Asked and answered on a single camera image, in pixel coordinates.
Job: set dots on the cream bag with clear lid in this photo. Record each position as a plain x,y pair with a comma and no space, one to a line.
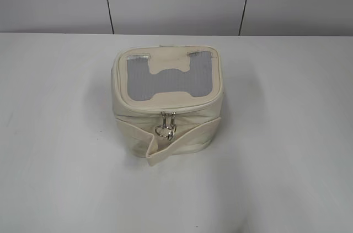
182,79

